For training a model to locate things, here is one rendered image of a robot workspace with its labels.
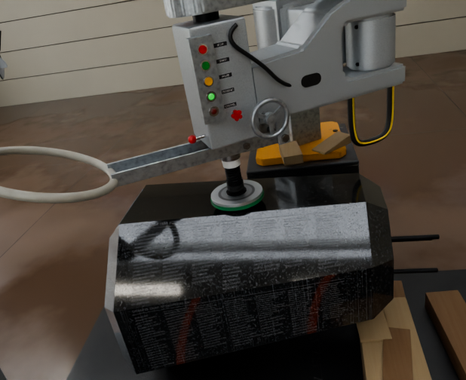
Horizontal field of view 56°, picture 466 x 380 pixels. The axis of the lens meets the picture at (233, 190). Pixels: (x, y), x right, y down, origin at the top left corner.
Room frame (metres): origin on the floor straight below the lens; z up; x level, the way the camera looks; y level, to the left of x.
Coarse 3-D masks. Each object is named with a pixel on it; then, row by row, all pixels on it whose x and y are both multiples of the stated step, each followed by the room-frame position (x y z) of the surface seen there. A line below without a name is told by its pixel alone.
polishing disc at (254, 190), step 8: (224, 184) 1.67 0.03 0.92; (248, 184) 1.63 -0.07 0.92; (256, 184) 1.62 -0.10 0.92; (216, 192) 1.61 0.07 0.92; (224, 192) 1.60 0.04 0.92; (248, 192) 1.56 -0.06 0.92; (256, 192) 1.55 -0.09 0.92; (216, 200) 1.54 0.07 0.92; (224, 200) 1.53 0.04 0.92; (232, 200) 1.52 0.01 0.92; (240, 200) 1.51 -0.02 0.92; (248, 200) 1.50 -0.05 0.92
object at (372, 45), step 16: (384, 16) 1.70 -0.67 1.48; (352, 32) 1.74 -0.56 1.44; (368, 32) 1.69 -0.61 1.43; (384, 32) 1.69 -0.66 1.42; (352, 48) 1.74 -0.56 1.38; (368, 48) 1.69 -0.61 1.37; (384, 48) 1.69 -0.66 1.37; (352, 64) 1.74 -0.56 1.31; (368, 64) 1.69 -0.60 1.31; (384, 64) 1.69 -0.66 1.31
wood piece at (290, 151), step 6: (282, 144) 2.23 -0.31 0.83; (288, 144) 2.22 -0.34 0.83; (294, 144) 2.20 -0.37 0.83; (282, 150) 2.15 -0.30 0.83; (288, 150) 2.14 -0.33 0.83; (294, 150) 2.12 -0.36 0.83; (300, 150) 2.11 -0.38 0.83; (282, 156) 2.12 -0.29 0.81; (288, 156) 2.06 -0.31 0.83; (294, 156) 2.06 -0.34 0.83; (300, 156) 2.05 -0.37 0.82; (288, 162) 2.06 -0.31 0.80; (294, 162) 2.06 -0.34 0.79; (300, 162) 2.06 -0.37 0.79
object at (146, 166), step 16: (192, 144) 1.60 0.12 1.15; (240, 144) 1.54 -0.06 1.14; (256, 144) 1.56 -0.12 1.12; (272, 144) 1.57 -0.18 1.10; (128, 160) 1.52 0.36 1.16; (144, 160) 1.54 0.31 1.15; (160, 160) 1.56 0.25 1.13; (176, 160) 1.46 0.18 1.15; (192, 160) 1.48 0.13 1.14; (208, 160) 1.50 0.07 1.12; (112, 176) 1.40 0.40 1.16; (128, 176) 1.41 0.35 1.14; (144, 176) 1.43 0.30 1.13
